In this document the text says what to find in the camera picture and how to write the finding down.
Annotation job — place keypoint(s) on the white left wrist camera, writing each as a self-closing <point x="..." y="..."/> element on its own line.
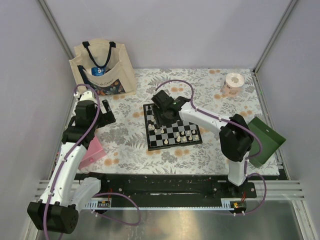
<point x="86" y="96"/>

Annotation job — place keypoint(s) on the pink plastic box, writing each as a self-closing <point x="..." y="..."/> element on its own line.
<point x="94" y="153"/>

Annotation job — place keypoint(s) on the black magnetic chess board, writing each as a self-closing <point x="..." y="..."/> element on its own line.
<point x="170" y="132"/>

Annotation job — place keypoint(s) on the floral patterned table mat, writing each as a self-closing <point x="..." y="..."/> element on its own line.
<point x="125" y="141"/>

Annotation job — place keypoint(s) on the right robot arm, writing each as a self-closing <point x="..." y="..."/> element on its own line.
<point x="234" y="135"/>

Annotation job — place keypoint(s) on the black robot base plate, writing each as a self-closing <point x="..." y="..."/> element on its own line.
<point x="170" y="191"/>

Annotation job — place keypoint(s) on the cream canvas tote bag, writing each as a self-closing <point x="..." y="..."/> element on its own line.
<point x="119" y="77"/>

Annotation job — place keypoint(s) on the white slotted cable duct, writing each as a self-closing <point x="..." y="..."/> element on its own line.
<point x="98" y="204"/>

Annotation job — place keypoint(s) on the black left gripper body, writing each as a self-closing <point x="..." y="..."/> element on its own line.
<point x="106" y="118"/>

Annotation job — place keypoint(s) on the dark green plastic box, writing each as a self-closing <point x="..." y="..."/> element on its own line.
<point x="270" y="140"/>

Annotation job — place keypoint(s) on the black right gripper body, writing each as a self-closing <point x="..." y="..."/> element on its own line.
<point x="161" y="119"/>

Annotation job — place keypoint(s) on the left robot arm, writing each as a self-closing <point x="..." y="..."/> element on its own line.
<point x="58" y="208"/>

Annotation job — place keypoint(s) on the pink wrapped toilet paper roll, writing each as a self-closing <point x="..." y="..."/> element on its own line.
<point x="232" y="84"/>

